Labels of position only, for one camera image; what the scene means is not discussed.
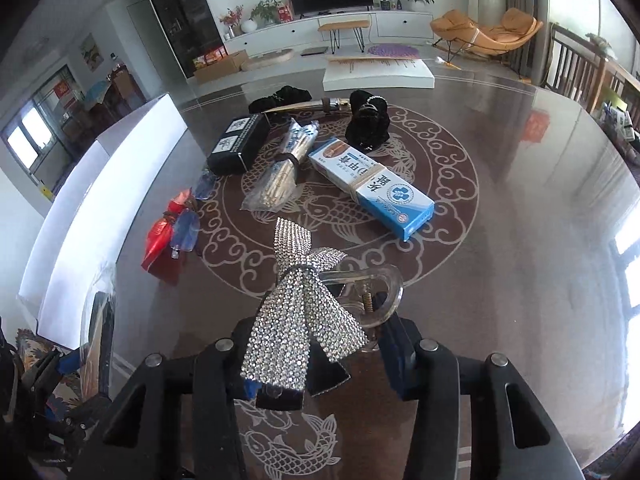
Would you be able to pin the white television cabinet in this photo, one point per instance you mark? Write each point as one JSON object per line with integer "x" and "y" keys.
{"x": 280, "y": 35}

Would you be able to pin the white round vase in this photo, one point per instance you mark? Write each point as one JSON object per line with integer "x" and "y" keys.
{"x": 249, "y": 25}

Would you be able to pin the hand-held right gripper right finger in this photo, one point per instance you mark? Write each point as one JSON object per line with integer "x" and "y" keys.
{"x": 395, "y": 360}

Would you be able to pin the cluttered side shelf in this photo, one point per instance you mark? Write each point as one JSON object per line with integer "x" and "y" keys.
{"x": 620, "y": 130}

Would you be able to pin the black box with white labels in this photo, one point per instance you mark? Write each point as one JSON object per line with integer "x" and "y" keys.
{"x": 235, "y": 150}

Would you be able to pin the white flat box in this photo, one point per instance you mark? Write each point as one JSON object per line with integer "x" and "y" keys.
{"x": 380, "y": 77}

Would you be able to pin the blue and white carton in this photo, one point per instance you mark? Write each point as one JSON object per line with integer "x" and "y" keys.
{"x": 370, "y": 185}

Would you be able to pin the purple round mat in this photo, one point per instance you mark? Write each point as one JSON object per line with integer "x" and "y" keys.
{"x": 392, "y": 51}

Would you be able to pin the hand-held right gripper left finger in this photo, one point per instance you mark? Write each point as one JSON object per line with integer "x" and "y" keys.
{"x": 215, "y": 385}

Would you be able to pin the blue translucent plastic piece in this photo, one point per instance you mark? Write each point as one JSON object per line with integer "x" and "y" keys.
{"x": 205, "y": 185}
{"x": 184, "y": 232}

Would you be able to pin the dark glass display cabinet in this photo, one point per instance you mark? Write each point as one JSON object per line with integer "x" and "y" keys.
{"x": 180, "y": 15}

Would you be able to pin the rhinestone bow hair clip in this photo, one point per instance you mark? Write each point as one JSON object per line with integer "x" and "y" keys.
{"x": 295, "y": 320}

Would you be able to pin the bag of wooden chopsticks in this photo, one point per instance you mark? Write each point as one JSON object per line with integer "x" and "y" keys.
{"x": 280, "y": 175}

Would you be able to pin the black cloth with pearl band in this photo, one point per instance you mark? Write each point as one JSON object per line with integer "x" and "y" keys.
{"x": 365, "y": 130}

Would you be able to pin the red foil packet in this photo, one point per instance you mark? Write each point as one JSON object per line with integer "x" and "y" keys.
{"x": 157, "y": 240}

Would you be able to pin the gold flat packet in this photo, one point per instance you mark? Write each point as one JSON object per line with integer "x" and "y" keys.
{"x": 300, "y": 105}

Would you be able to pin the grey curtain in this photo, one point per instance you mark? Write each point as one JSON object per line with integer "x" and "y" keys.
{"x": 519, "y": 5}

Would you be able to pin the black flat device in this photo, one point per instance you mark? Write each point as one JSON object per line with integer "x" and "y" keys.
{"x": 314, "y": 50}

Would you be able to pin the beige oval tray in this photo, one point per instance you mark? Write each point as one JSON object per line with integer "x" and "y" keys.
{"x": 267, "y": 60}

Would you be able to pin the wooden stool with metal legs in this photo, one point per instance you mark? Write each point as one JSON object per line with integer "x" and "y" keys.
{"x": 344, "y": 25}

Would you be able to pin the dark wooden chair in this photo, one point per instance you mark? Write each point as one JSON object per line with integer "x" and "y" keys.
{"x": 575, "y": 65}

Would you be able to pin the long beige flat box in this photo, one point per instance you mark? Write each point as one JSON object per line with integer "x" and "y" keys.
{"x": 370, "y": 60}

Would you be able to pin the framed wall picture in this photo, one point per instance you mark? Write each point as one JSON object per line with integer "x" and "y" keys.
{"x": 91, "y": 52}

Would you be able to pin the red flower arrangement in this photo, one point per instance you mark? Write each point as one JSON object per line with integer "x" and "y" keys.
{"x": 230, "y": 17}

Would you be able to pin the patterned cloth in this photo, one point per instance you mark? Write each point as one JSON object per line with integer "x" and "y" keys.
{"x": 35, "y": 342}

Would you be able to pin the bushy potted green plant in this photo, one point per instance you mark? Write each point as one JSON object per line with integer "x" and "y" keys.
{"x": 265, "y": 12}

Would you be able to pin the cardboard box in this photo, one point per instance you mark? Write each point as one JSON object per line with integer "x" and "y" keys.
{"x": 220, "y": 67}

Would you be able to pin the red gift box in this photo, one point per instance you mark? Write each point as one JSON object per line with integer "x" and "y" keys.
{"x": 285, "y": 11}

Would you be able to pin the orange lounge chair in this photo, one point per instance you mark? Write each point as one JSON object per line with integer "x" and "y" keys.
{"x": 460, "y": 27}

